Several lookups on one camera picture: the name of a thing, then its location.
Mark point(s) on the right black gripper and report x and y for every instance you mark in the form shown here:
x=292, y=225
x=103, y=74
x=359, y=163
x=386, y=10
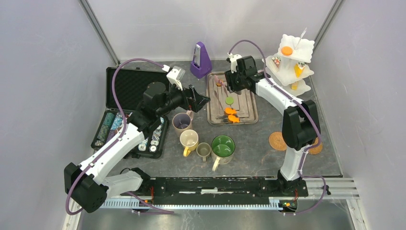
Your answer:
x=229, y=77

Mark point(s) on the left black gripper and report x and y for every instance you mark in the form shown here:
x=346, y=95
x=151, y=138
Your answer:
x=197, y=101

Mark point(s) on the green macaron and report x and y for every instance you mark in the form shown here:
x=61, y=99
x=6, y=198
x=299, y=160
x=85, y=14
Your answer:
x=229, y=100

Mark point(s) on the pink steel tongs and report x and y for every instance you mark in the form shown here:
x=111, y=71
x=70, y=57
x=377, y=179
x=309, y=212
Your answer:
x=224, y=87

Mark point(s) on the orange fish cake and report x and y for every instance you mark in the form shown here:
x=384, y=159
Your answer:
x=230, y=111
x=233, y=119

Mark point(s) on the layered strawberry cake slice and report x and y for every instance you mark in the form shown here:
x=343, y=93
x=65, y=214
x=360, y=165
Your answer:
x=277, y=61

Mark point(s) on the yellow rectangular cake bar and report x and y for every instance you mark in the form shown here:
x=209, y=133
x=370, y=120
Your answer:
x=294, y=86

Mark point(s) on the orange sandwich cookie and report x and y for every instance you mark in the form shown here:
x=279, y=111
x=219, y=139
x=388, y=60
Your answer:
x=286, y=50

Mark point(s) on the yellow cake slice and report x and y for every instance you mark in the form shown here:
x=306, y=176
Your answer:
x=299, y=68

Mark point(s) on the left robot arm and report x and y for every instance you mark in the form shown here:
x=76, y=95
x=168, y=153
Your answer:
x=108, y=158

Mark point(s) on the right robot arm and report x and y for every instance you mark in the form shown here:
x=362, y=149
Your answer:
x=300, y=124

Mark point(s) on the steel serving tray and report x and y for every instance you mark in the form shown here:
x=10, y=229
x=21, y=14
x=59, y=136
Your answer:
x=244, y=104

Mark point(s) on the pink mug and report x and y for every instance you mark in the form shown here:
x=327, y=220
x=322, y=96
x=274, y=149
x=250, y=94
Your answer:
x=182, y=122

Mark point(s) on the purple metronome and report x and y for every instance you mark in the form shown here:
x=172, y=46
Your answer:
x=201, y=64

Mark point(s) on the white three-tier cake stand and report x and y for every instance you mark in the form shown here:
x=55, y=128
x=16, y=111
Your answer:
x=285, y=75

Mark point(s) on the small grey-green mug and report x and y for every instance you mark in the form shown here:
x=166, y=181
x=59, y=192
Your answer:
x=204, y=151

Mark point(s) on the green interior mushroom mug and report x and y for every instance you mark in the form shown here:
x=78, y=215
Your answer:
x=223, y=148

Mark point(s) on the woven brown coaster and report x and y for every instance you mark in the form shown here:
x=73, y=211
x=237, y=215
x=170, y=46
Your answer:
x=276, y=141

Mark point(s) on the black poker chip case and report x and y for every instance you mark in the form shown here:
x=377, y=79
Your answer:
x=129, y=86

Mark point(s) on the woven coaster far right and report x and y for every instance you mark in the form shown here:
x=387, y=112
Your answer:
x=316, y=147

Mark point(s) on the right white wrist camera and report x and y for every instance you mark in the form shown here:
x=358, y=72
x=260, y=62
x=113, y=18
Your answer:
x=232, y=59

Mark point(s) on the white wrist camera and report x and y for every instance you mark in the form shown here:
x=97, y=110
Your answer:
x=174, y=75
x=232, y=59

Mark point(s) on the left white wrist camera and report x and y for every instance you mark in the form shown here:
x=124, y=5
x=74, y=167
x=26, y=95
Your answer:
x=174, y=75

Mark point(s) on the cream yellow-handled mug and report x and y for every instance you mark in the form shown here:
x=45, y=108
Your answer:
x=189, y=139

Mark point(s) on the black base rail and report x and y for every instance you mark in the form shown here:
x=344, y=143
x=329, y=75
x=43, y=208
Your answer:
x=254, y=190

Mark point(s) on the white cable duct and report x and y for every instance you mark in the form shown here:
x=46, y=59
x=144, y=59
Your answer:
x=330, y=188

